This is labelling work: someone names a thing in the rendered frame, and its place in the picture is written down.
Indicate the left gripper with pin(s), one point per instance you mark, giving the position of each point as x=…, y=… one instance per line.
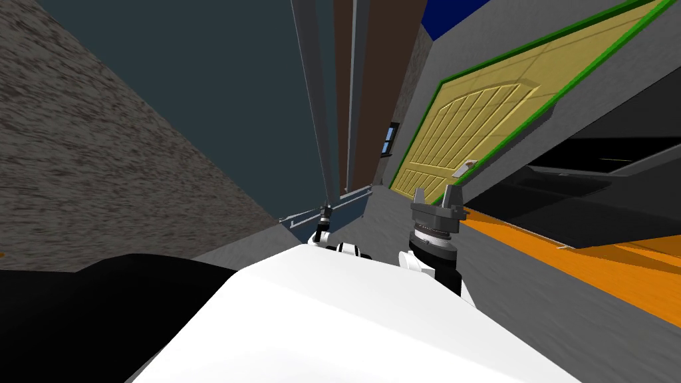
x=325, y=214

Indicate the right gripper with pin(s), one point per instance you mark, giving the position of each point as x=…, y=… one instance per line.
x=437, y=219

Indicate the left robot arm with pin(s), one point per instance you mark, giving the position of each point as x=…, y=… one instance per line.
x=106, y=319

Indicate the small blue window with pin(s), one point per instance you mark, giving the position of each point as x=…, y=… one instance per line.
x=390, y=140

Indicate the yellow panelled door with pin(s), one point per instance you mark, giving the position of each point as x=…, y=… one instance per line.
x=479, y=122

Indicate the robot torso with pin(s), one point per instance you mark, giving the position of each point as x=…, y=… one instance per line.
x=340, y=330

